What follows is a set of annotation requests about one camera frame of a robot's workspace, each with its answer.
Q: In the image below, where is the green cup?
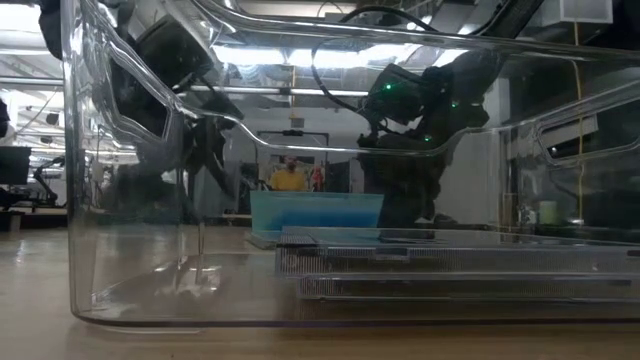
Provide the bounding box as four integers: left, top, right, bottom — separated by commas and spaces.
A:
538, 200, 559, 226

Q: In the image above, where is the teal plastic bin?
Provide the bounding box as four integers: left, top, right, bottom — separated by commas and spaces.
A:
248, 189, 386, 249

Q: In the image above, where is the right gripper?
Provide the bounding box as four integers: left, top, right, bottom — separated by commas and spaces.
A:
357, 112, 490, 229

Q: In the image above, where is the horizontal ceiling pipe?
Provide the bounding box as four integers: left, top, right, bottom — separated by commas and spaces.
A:
0, 76, 370, 99

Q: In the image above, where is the black monitor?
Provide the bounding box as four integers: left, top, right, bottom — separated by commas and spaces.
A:
0, 145, 33, 186

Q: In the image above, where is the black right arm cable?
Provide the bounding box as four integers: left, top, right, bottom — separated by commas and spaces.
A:
310, 38, 381, 136

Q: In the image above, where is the clear plastic bin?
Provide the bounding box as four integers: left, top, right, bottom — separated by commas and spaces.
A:
59, 0, 640, 332

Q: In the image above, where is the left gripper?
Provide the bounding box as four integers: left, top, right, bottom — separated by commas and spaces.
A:
174, 88, 245, 221

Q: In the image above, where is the black jewel case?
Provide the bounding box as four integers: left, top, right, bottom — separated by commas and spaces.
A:
295, 273, 640, 303
273, 226, 640, 278

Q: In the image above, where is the person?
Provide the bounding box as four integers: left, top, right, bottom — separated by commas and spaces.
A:
268, 155, 308, 193

